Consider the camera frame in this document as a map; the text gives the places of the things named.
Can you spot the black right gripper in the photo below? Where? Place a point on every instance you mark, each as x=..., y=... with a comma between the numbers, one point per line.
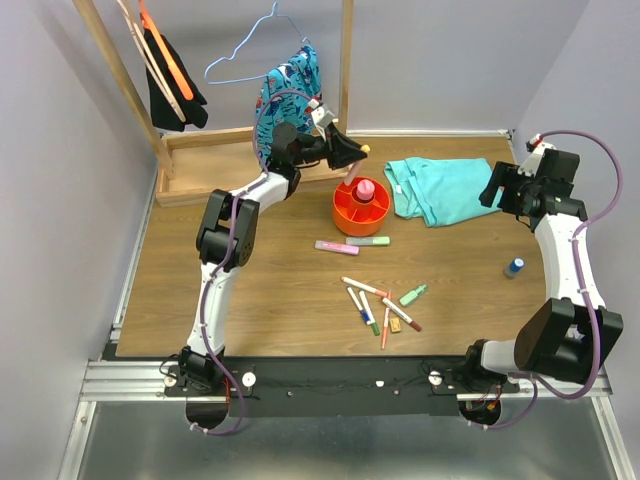
x=504, y=174

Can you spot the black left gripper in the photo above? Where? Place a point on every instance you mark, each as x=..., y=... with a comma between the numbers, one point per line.
x=340, y=151

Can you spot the yellow pink highlighter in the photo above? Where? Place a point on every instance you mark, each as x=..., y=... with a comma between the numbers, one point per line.
x=355, y=167

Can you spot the green grey highlighter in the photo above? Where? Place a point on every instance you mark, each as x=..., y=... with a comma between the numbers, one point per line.
x=368, y=241

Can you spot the white marker red cap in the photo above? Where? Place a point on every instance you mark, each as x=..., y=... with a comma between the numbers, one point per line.
x=364, y=287

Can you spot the white marker maroon cap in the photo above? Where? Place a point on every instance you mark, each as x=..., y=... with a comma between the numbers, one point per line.
x=401, y=314

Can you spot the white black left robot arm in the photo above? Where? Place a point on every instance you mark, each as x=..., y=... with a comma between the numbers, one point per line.
x=226, y=237

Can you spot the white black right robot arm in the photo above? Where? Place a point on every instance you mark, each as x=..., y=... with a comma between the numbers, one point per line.
x=573, y=332

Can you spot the teal folded t-shirt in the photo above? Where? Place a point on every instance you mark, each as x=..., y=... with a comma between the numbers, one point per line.
x=441, y=192

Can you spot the orange round divided organizer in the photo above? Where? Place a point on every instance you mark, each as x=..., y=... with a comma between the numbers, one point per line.
x=357, y=219

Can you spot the blue patterned hanging shirt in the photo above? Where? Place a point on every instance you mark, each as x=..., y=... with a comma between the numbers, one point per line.
x=284, y=96

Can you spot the blue capped grey bottle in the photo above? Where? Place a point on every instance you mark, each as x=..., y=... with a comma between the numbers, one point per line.
x=514, y=268

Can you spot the white marker green cap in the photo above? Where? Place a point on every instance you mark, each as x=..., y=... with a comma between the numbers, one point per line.
x=371, y=322

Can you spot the wooden clothes rack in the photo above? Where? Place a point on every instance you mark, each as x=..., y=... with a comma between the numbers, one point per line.
x=190, y=164

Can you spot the small green bottle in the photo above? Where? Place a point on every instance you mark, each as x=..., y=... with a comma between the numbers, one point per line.
x=411, y=296

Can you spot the orange pen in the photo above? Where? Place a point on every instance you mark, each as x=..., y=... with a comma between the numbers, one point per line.
x=386, y=322

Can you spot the small tan eraser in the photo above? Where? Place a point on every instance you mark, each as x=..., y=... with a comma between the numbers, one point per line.
x=395, y=325

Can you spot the light wooden hanger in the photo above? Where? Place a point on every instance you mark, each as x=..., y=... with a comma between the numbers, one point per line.
x=150, y=53

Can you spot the orange plastic hanger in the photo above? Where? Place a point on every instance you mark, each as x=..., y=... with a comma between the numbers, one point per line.
x=175, y=71

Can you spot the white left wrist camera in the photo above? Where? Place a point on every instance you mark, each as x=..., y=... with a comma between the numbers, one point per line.
x=321, y=116

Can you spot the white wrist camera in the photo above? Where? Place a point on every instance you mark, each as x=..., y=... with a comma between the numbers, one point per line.
x=536, y=147
x=321, y=116

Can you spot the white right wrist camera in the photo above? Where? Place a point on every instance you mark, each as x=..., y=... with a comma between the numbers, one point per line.
x=536, y=147

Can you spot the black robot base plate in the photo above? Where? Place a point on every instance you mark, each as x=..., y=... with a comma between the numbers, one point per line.
x=290, y=387

